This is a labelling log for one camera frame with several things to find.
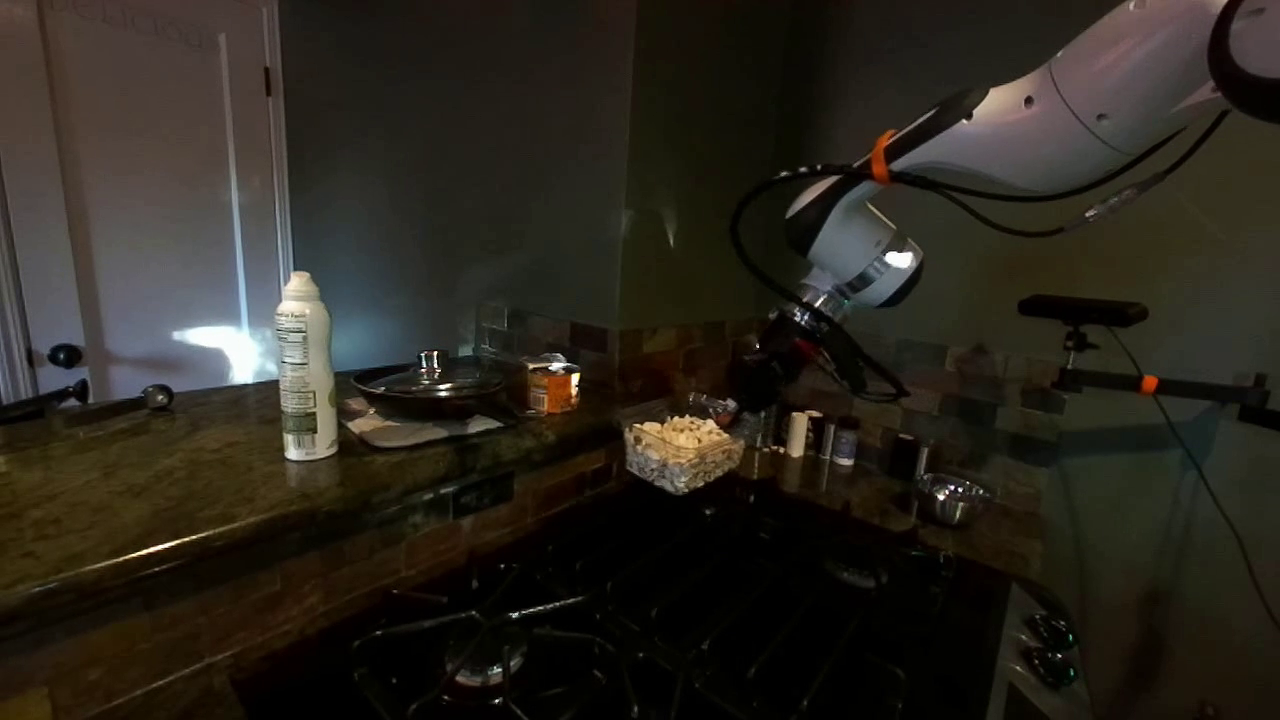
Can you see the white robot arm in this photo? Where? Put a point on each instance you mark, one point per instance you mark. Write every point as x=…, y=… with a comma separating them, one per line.
x=1101, y=105

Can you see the stove control knob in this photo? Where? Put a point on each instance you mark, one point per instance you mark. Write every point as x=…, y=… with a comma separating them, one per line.
x=1049, y=651

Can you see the dark shaker jar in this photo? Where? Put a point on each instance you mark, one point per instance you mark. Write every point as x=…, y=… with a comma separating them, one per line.
x=906, y=458

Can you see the clear lunch box white contents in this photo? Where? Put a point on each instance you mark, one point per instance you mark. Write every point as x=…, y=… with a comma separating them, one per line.
x=680, y=453

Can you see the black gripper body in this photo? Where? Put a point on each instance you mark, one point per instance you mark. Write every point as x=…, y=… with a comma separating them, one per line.
x=789, y=347

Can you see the black camera on mount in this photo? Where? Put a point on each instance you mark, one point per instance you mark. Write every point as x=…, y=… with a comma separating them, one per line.
x=1080, y=310

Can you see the white plastic bottle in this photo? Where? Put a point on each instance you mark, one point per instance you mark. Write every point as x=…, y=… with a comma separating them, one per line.
x=306, y=368

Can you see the orange labelled container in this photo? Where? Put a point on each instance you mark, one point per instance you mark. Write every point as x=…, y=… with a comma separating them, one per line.
x=554, y=384

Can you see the small white shaker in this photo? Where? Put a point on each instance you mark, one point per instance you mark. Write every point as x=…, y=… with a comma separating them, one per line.
x=798, y=433

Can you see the black gas stove top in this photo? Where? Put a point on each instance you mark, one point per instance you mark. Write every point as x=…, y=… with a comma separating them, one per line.
x=733, y=602

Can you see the silver pan lid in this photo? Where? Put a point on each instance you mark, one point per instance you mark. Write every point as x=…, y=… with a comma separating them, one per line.
x=433, y=383

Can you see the white door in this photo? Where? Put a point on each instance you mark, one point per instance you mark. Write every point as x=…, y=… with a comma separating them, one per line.
x=140, y=193

